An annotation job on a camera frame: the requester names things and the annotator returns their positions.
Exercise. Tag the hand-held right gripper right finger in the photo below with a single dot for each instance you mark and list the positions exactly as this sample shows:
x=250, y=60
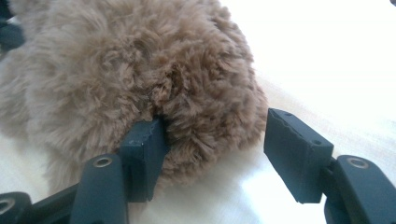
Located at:
x=295, y=155

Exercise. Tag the brown teddy bear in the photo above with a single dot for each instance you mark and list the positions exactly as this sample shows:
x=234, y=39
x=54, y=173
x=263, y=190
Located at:
x=124, y=68

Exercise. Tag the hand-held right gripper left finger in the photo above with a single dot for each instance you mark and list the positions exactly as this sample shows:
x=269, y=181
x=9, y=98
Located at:
x=144, y=155

